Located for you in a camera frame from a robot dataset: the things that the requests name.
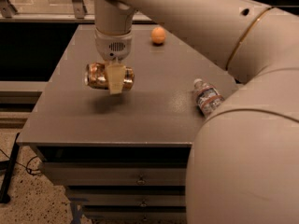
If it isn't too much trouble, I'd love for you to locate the grey metal railing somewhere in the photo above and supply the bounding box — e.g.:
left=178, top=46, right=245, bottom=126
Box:
left=0, top=0, right=157, bottom=26

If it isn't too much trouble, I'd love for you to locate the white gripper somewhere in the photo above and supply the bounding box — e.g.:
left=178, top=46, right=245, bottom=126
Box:
left=95, top=29, right=133, bottom=95

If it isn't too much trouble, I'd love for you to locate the orange ball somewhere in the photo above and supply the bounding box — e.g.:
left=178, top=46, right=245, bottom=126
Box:
left=151, top=27, right=165, bottom=45

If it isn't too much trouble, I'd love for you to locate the grey drawer cabinet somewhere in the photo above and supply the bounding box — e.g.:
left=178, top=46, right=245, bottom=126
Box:
left=18, top=24, right=237, bottom=224

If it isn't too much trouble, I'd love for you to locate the black floor cable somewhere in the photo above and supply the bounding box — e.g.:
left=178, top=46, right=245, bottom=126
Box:
left=0, top=147, right=42, bottom=175

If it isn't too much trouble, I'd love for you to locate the orange soda can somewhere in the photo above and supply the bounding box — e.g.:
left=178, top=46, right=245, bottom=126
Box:
left=85, top=63, right=135, bottom=91

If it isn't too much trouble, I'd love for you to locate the clear plastic water bottle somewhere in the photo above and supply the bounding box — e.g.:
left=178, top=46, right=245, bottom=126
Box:
left=193, top=78, right=224, bottom=118

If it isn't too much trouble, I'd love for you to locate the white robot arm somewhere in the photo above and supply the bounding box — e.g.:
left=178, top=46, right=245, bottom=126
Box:
left=118, top=0, right=299, bottom=224

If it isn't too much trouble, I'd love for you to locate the black metal stand leg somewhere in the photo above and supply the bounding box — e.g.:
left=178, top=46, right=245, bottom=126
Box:
left=0, top=133, right=20, bottom=203

